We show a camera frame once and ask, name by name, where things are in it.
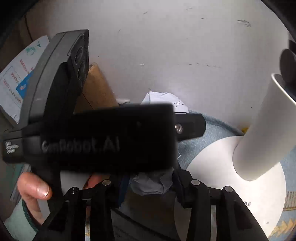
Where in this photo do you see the white paper ball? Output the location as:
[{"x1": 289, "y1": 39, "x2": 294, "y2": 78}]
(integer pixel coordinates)
[{"x1": 130, "y1": 168, "x2": 173, "y2": 196}]

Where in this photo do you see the person's left hand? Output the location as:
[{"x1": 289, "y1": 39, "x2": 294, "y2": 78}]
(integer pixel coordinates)
[{"x1": 17, "y1": 172, "x2": 53, "y2": 225}]

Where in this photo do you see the crumpled paper near lamp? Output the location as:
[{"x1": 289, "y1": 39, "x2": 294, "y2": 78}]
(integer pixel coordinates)
[{"x1": 141, "y1": 91, "x2": 189, "y2": 113}]

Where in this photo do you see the brown cardboard pen holder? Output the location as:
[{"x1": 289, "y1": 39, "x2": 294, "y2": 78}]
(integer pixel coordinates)
[{"x1": 74, "y1": 63, "x2": 119, "y2": 113}]

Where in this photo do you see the white desk lamp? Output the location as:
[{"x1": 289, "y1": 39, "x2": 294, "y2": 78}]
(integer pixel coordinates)
[{"x1": 174, "y1": 39, "x2": 296, "y2": 239}]

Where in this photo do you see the patterned blue table cloth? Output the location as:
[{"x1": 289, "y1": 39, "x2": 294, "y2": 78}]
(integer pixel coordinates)
[{"x1": 178, "y1": 116, "x2": 295, "y2": 240}]

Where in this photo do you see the white workbook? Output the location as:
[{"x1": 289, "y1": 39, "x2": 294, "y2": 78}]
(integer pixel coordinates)
[{"x1": 0, "y1": 35, "x2": 49, "y2": 123}]

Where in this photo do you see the black tracking camera box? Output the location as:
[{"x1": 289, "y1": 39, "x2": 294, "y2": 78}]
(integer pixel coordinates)
[{"x1": 17, "y1": 29, "x2": 89, "y2": 130}]

